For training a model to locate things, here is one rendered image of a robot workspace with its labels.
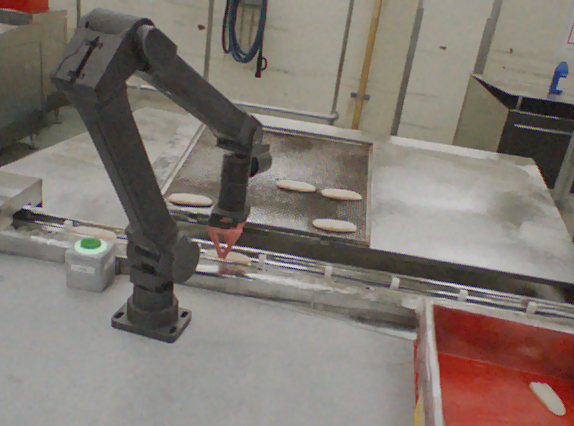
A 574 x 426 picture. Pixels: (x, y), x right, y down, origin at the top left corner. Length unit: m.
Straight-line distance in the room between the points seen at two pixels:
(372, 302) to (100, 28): 0.68
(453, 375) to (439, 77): 3.65
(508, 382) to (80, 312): 0.76
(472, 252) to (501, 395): 0.40
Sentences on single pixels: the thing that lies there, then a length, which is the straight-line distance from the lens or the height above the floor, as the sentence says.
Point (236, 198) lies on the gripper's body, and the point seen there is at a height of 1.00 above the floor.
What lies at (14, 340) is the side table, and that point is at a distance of 1.04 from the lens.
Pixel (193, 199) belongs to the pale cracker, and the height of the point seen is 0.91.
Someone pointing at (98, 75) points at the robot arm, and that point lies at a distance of 0.73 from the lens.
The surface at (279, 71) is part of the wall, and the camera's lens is 4.85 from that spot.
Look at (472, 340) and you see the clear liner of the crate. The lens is 1.09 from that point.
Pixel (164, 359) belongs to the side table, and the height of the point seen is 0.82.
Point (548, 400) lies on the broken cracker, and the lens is 1.08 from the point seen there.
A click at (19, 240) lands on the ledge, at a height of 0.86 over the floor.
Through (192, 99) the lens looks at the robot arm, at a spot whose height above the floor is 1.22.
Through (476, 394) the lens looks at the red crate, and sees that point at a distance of 1.04.
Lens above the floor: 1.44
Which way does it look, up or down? 24 degrees down
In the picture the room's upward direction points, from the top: 8 degrees clockwise
